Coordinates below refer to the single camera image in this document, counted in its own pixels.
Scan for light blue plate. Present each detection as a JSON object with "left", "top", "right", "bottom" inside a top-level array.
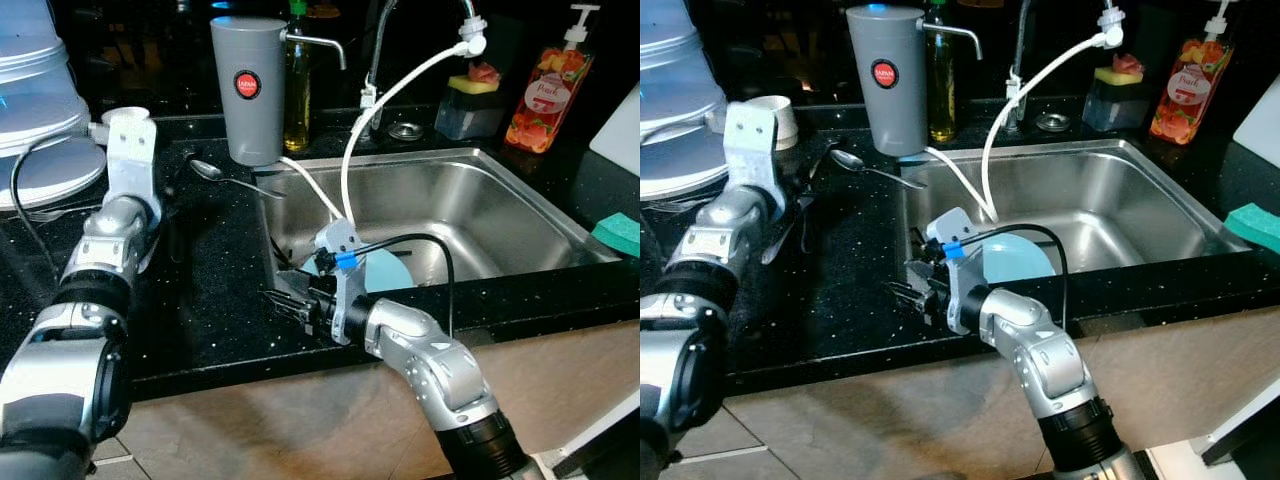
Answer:
[
  {"left": 975, "top": 235, "right": 1056, "bottom": 284},
  {"left": 300, "top": 245, "right": 413, "bottom": 293}
]

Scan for silver spoon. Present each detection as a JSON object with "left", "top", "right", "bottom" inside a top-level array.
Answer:
[
  {"left": 830, "top": 148, "right": 929, "bottom": 191},
  {"left": 188, "top": 158, "right": 286, "bottom": 199}
]

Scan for grey jug with red label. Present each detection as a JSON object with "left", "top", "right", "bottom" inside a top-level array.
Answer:
[
  {"left": 845, "top": 5, "right": 926, "bottom": 156},
  {"left": 210, "top": 17, "right": 286, "bottom": 167}
]

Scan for stacked translucent plastic containers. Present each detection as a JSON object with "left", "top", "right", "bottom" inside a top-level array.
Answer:
[
  {"left": 640, "top": 0, "right": 731, "bottom": 201},
  {"left": 0, "top": 0, "right": 109, "bottom": 211}
]

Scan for green sponge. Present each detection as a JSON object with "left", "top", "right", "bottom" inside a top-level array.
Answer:
[
  {"left": 1225, "top": 203, "right": 1280, "bottom": 254},
  {"left": 592, "top": 212, "right": 641, "bottom": 259}
]

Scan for oil bottle with green cap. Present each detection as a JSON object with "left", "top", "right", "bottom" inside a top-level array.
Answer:
[
  {"left": 922, "top": 0, "right": 956, "bottom": 144},
  {"left": 283, "top": 0, "right": 311, "bottom": 153}
]

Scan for stainless steel sink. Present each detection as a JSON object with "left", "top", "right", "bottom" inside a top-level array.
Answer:
[
  {"left": 262, "top": 148, "right": 621, "bottom": 291},
  {"left": 897, "top": 138, "right": 1251, "bottom": 286}
]

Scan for white cutting board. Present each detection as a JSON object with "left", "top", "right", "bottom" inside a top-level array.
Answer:
[
  {"left": 590, "top": 85, "right": 641, "bottom": 176},
  {"left": 1232, "top": 75, "right": 1280, "bottom": 169}
]

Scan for dark sponge holder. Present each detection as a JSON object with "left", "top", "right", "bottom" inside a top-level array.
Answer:
[
  {"left": 1083, "top": 72, "right": 1146, "bottom": 133},
  {"left": 435, "top": 80, "right": 504, "bottom": 141}
]

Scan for chrome gooseneck faucet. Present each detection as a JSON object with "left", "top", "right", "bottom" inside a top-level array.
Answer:
[
  {"left": 1003, "top": 0, "right": 1121, "bottom": 133},
  {"left": 362, "top": 0, "right": 481, "bottom": 141}
]

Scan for silver fork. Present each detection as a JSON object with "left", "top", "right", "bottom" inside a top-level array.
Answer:
[{"left": 30, "top": 205, "right": 101, "bottom": 223}]

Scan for small chrome tap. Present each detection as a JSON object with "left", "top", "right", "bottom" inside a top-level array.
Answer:
[
  {"left": 925, "top": 22, "right": 984, "bottom": 61},
  {"left": 285, "top": 33, "right": 348, "bottom": 71}
]

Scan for peach soap pump bottle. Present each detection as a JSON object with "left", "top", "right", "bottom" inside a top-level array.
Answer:
[
  {"left": 1150, "top": 0, "right": 1241, "bottom": 146},
  {"left": 505, "top": 5, "right": 601, "bottom": 154}
]

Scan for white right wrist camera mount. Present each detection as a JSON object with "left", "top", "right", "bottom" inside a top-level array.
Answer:
[
  {"left": 925, "top": 207, "right": 986, "bottom": 331},
  {"left": 313, "top": 220, "right": 366, "bottom": 346}
]

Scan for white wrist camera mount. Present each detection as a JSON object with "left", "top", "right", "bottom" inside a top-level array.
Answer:
[
  {"left": 95, "top": 108, "right": 161, "bottom": 216},
  {"left": 725, "top": 102, "right": 791, "bottom": 216},
  {"left": 925, "top": 207, "right": 986, "bottom": 331},
  {"left": 313, "top": 220, "right": 366, "bottom": 346}
]

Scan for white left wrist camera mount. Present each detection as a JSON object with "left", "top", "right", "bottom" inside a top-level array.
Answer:
[
  {"left": 725, "top": 102, "right": 791, "bottom": 216},
  {"left": 95, "top": 108, "right": 161, "bottom": 216}
]

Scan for short white hose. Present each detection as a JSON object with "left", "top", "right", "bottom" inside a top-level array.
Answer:
[{"left": 278, "top": 157, "right": 346, "bottom": 223}]

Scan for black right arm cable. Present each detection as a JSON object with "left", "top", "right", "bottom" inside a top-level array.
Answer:
[
  {"left": 340, "top": 235, "right": 456, "bottom": 341},
  {"left": 955, "top": 223, "right": 1069, "bottom": 336}
]

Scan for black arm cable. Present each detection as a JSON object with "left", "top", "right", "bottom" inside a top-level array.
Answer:
[
  {"left": 10, "top": 135, "right": 106, "bottom": 261},
  {"left": 955, "top": 223, "right": 1069, "bottom": 336},
  {"left": 340, "top": 235, "right": 456, "bottom": 341}
]

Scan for long white faucet hose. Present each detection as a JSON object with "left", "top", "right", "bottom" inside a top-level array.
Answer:
[
  {"left": 340, "top": 15, "right": 489, "bottom": 226},
  {"left": 980, "top": 5, "right": 1127, "bottom": 221}
]

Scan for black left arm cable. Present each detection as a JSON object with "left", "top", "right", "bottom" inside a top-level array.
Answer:
[{"left": 10, "top": 135, "right": 106, "bottom": 261}]

